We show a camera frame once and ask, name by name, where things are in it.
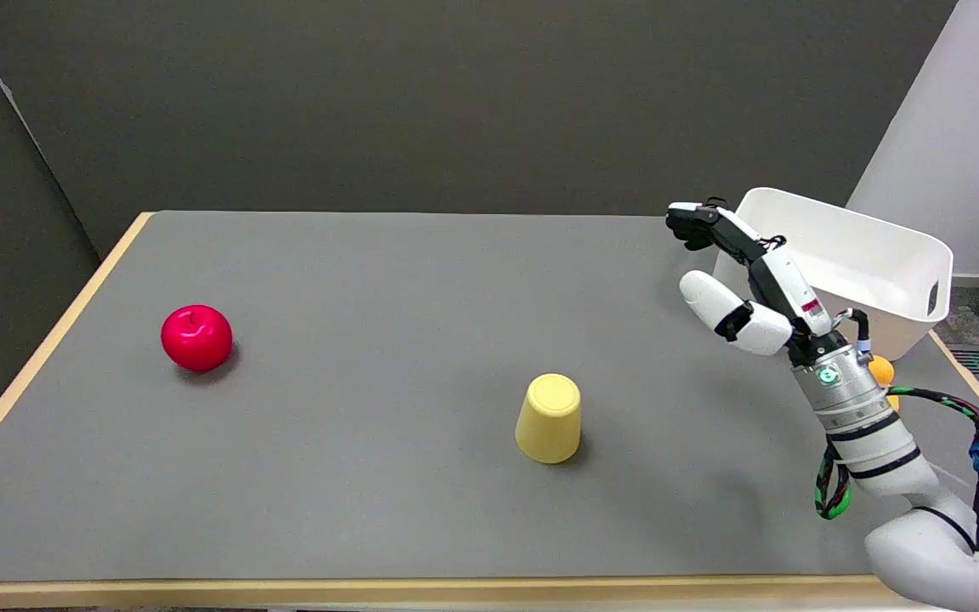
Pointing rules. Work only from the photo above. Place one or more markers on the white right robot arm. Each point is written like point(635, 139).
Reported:
point(880, 442)

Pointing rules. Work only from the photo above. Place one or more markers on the white plastic bin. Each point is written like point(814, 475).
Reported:
point(859, 263)

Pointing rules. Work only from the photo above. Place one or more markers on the orange fruit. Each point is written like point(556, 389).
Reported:
point(884, 374)

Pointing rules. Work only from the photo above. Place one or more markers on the yellow plastic cup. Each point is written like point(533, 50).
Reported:
point(550, 418)

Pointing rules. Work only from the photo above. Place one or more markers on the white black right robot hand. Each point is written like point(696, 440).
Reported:
point(783, 285)

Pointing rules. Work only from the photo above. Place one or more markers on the red apple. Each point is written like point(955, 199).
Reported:
point(196, 337)

